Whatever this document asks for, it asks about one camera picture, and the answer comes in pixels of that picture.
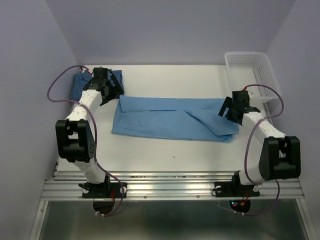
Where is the light blue long sleeve shirt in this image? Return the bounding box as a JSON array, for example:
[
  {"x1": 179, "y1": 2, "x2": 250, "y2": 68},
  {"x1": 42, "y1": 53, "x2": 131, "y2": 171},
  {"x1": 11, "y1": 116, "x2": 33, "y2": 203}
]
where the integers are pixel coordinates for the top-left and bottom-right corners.
[{"x1": 111, "y1": 95, "x2": 239, "y2": 143}]

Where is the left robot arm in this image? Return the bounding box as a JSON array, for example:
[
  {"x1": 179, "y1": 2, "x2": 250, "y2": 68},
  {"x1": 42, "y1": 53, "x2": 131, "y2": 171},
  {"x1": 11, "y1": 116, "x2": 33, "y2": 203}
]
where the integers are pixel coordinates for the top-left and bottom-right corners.
[{"x1": 55, "y1": 67, "x2": 127, "y2": 199}]

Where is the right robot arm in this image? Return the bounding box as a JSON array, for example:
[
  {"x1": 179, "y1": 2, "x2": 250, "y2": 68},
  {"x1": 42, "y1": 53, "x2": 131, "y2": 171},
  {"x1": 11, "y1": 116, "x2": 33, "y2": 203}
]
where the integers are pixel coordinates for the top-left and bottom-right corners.
[{"x1": 212, "y1": 89, "x2": 301, "y2": 198}]

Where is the blue plaid folded shirt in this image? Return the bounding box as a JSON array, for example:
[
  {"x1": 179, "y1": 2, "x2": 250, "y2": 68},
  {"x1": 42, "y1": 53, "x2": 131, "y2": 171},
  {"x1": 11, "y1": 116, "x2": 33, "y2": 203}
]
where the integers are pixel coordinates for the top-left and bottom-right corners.
[{"x1": 70, "y1": 70, "x2": 125, "y2": 102}]

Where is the white plastic mesh basket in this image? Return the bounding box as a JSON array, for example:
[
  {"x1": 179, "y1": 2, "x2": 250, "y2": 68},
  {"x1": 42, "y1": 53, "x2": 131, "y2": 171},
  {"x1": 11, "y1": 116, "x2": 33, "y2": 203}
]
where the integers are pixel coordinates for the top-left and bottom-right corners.
[{"x1": 224, "y1": 51, "x2": 282, "y2": 104}]

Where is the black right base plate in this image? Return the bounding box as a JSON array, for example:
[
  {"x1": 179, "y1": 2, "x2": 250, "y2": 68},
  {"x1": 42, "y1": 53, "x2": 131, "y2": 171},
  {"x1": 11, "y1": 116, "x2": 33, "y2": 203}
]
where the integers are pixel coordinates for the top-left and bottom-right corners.
[{"x1": 212, "y1": 181, "x2": 260, "y2": 198}]

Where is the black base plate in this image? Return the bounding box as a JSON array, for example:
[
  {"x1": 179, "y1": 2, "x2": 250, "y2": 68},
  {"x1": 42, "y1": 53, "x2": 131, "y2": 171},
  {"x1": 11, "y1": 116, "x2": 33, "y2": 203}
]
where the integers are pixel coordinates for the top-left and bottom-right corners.
[
  {"x1": 78, "y1": 182, "x2": 127, "y2": 199},
  {"x1": 212, "y1": 181, "x2": 260, "y2": 198}
]

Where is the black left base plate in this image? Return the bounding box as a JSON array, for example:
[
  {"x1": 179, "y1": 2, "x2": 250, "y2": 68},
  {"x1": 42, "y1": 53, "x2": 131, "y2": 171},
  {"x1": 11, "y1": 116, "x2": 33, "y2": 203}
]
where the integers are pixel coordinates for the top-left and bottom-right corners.
[{"x1": 78, "y1": 182, "x2": 127, "y2": 199}]

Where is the aluminium mounting rail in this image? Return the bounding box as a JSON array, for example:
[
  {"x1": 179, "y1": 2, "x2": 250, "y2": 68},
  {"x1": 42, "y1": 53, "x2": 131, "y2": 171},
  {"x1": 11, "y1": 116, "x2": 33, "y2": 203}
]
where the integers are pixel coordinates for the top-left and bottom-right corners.
[{"x1": 40, "y1": 171, "x2": 305, "y2": 201}]

